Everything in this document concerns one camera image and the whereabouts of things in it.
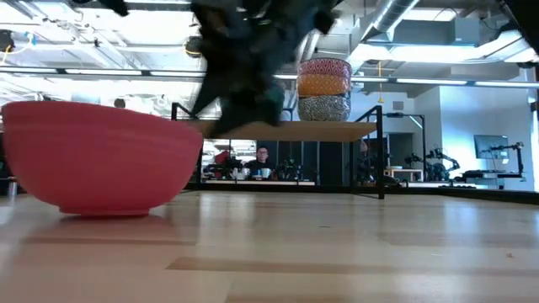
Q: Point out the wooden shelf with black legs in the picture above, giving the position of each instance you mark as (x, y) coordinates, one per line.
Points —
(320, 130)

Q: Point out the black metal table frame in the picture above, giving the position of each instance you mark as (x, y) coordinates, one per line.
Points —
(484, 195)

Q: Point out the small blue striped bowl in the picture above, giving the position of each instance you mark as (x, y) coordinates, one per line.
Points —
(324, 108)

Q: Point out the small pink patterned bowl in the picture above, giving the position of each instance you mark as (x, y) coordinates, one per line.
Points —
(325, 67)

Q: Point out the person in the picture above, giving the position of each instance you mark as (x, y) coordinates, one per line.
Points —
(260, 162)
(364, 162)

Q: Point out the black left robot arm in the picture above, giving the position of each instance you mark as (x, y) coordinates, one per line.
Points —
(115, 6)

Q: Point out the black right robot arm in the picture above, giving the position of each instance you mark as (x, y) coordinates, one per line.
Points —
(524, 19)

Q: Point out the background dark monitor screen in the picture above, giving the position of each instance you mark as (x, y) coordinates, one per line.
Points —
(490, 146)

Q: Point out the large red bowl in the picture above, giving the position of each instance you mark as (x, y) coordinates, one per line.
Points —
(101, 155)

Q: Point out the small yellow patterned bowl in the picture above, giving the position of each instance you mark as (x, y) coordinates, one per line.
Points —
(324, 85)

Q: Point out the background black robot arms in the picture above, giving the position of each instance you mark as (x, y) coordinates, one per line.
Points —
(438, 168)

